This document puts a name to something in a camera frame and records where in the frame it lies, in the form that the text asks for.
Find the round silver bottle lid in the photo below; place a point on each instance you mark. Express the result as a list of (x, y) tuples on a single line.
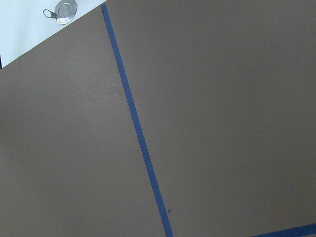
[(64, 13)]

